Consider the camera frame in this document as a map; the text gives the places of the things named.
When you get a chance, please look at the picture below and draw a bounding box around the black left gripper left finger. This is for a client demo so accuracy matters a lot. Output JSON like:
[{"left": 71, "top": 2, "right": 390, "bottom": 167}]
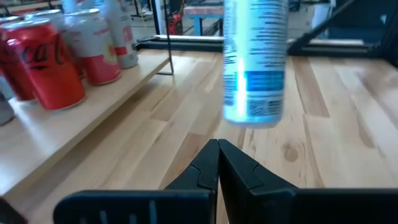
[{"left": 52, "top": 138, "right": 219, "bottom": 224}]

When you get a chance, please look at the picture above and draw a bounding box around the blue-legged wooden bench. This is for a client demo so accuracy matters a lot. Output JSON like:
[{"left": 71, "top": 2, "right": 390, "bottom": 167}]
[{"left": 182, "top": 5, "right": 225, "bottom": 37}]

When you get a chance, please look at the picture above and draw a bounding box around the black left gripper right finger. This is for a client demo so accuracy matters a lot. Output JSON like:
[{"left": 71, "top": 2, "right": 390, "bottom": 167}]
[{"left": 218, "top": 139, "right": 398, "bottom": 224}]

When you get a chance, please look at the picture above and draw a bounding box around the red Coca-Cola can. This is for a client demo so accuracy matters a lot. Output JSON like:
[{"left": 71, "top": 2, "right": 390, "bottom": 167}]
[
  {"left": 0, "top": 15, "right": 35, "bottom": 102},
  {"left": 1, "top": 18, "right": 86, "bottom": 111}
]

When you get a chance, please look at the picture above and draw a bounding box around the black table edge rail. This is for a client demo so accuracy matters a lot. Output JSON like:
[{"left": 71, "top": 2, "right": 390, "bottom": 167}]
[{"left": 134, "top": 33, "right": 398, "bottom": 59}]

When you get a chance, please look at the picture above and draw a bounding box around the red canister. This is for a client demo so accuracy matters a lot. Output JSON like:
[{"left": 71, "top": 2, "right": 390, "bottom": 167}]
[{"left": 167, "top": 12, "right": 185, "bottom": 36}]

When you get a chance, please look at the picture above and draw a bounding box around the Celsius peach vibe can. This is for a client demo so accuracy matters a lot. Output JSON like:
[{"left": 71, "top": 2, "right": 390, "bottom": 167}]
[{"left": 101, "top": 0, "right": 139, "bottom": 70}]

